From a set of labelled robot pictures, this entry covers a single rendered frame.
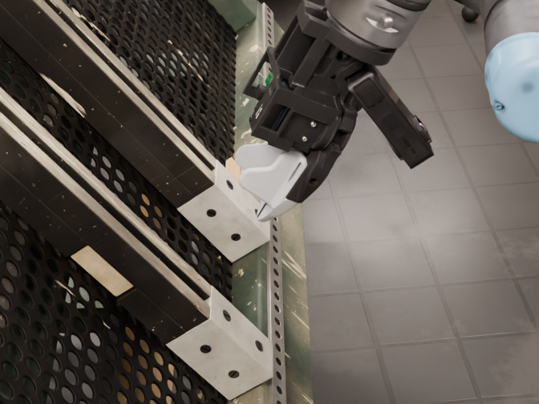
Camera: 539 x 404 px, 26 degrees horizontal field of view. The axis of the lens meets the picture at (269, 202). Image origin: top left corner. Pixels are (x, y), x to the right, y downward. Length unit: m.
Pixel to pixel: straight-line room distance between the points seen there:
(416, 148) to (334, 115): 0.09
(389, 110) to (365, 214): 2.23
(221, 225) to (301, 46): 0.69
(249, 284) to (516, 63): 0.88
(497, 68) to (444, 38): 3.25
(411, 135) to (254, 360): 0.50
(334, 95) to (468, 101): 2.75
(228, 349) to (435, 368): 1.42
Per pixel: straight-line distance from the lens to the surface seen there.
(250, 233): 1.66
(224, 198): 1.62
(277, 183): 1.04
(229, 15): 2.25
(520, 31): 0.85
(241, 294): 1.63
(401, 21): 0.96
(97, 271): 1.36
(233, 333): 1.42
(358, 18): 0.95
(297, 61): 0.99
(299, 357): 1.61
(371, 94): 0.99
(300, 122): 0.99
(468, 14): 4.17
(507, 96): 0.82
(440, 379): 2.78
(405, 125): 1.02
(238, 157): 1.06
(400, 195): 3.31
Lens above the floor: 1.98
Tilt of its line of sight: 37 degrees down
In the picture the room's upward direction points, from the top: straight up
